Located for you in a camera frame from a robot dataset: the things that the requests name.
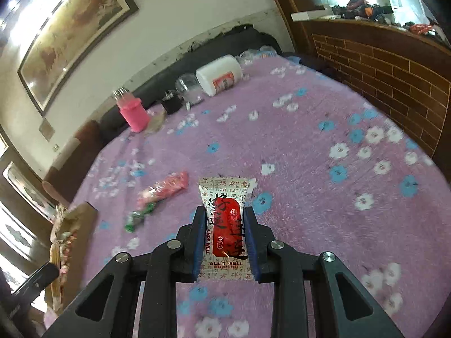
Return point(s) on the green clear candy packet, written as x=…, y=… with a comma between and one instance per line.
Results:
x=136, y=218

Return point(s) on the wooden glass door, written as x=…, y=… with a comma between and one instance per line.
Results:
x=25, y=233

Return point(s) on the black sofa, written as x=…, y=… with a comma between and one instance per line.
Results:
x=235, y=41

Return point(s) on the pink sleeved bottle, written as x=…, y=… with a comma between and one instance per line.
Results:
x=131, y=109

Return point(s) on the purple floral tablecloth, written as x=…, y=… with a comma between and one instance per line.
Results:
x=326, y=171

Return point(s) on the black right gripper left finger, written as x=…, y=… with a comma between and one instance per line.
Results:
x=137, y=291

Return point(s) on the cardboard box tray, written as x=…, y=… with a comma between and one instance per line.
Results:
x=69, y=242

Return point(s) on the framed wall painting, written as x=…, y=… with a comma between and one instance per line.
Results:
x=72, y=30

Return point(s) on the small grey notebook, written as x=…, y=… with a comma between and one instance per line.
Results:
x=156, y=122

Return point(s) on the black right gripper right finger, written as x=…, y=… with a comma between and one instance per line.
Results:
x=342, y=306

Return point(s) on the brown wooden cabinet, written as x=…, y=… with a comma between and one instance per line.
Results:
x=403, y=74

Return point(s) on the white plastic jar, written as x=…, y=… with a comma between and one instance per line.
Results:
x=219, y=75

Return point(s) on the white red snack packet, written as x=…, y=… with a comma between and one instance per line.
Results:
x=225, y=256

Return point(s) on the small black box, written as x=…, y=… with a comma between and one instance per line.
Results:
x=172, y=101

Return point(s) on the pink snack packet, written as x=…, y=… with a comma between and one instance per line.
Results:
x=175, y=182

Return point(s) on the brown armchair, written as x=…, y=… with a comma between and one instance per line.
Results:
x=67, y=172

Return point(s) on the clear plastic cup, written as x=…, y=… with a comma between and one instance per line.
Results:
x=190, y=89

